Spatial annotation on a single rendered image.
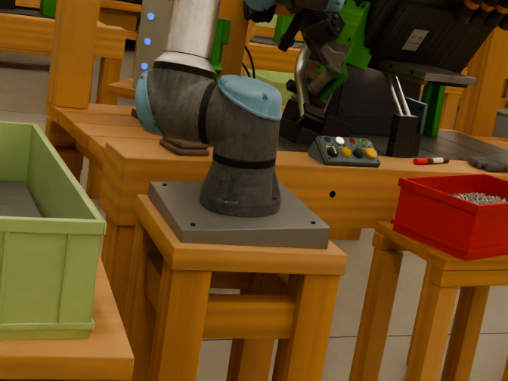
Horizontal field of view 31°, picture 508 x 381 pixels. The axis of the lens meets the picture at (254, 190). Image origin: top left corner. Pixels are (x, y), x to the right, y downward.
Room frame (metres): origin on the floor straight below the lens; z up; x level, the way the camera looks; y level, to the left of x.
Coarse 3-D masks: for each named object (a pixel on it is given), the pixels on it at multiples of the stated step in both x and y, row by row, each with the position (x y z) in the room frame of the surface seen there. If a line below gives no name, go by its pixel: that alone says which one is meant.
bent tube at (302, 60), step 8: (304, 48) 2.43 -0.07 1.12; (304, 56) 2.43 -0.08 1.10; (296, 64) 2.42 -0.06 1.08; (304, 64) 2.42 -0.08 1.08; (296, 72) 2.41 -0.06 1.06; (304, 72) 2.41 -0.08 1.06; (296, 80) 2.39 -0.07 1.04; (304, 80) 2.39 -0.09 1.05; (296, 88) 2.37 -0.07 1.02; (304, 88) 2.36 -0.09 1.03; (304, 96) 2.34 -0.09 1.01
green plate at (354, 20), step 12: (348, 0) 2.41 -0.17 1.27; (348, 12) 2.38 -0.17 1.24; (360, 12) 2.34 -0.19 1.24; (348, 24) 2.36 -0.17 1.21; (360, 24) 2.32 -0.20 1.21; (348, 36) 2.34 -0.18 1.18; (360, 36) 2.34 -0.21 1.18; (360, 48) 2.34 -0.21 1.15; (348, 60) 2.33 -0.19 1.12; (360, 60) 2.35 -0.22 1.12
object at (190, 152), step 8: (160, 144) 1.98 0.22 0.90; (168, 144) 1.95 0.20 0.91; (176, 144) 1.93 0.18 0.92; (184, 144) 1.91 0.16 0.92; (192, 144) 1.92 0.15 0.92; (200, 144) 1.94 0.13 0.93; (208, 144) 1.95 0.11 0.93; (176, 152) 1.91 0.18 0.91; (184, 152) 1.91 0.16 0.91; (192, 152) 1.92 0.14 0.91; (200, 152) 1.93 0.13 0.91; (208, 152) 1.94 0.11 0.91
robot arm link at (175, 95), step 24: (192, 0) 1.67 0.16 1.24; (216, 0) 1.69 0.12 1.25; (192, 24) 1.66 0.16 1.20; (216, 24) 1.70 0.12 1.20; (168, 48) 1.66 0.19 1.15; (192, 48) 1.65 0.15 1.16; (144, 72) 1.67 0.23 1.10; (168, 72) 1.62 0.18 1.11; (192, 72) 1.62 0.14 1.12; (144, 96) 1.62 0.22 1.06; (168, 96) 1.61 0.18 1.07; (192, 96) 1.60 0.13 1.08; (144, 120) 1.62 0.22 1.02; (168, 120) 1.61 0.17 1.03; (192, 120) 1.59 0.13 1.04
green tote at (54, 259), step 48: (0, 144) 1.68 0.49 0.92; (48, 144) 1.56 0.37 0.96; (48, 192) 1.49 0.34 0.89; (0, 240) 1.11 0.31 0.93; (48, 240) 1.13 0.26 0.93; (96, 240) 1.16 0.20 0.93; (0, 288) 1.10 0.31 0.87; (48, 288) 1.13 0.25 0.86; (0, 336) 1.11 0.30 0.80; (48, 336) 1.14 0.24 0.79
